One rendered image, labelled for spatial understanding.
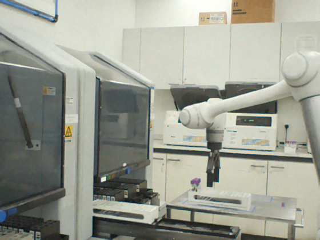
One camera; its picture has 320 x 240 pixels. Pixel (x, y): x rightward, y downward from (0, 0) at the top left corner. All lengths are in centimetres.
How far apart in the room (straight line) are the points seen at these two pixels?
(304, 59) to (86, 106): 83
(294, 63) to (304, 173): 251
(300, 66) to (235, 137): 251
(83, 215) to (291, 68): 97
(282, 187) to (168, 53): 187
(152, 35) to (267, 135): 170
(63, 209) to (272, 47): 311
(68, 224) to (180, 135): 259
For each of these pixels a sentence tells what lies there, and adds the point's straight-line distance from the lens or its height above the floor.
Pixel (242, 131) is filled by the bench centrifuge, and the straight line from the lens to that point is 383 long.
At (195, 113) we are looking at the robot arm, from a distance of 170.
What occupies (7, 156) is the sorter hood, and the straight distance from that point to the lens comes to 118.
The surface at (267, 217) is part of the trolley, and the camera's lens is 181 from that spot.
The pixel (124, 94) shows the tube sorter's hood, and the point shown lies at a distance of 184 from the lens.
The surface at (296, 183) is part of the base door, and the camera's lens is 385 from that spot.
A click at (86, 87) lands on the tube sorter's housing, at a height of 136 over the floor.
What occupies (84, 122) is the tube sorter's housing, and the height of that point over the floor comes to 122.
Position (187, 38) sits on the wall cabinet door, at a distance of 430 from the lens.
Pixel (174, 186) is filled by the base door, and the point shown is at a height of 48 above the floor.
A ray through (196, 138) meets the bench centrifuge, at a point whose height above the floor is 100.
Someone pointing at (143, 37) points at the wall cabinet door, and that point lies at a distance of 447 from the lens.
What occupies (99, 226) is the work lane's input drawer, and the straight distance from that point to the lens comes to 169.
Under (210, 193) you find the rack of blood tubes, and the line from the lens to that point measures 191.
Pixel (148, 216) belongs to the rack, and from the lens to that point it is 161.
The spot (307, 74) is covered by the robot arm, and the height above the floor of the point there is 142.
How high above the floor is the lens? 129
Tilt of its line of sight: 2 degrees down
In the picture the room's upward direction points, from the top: 2 degrees clockwise
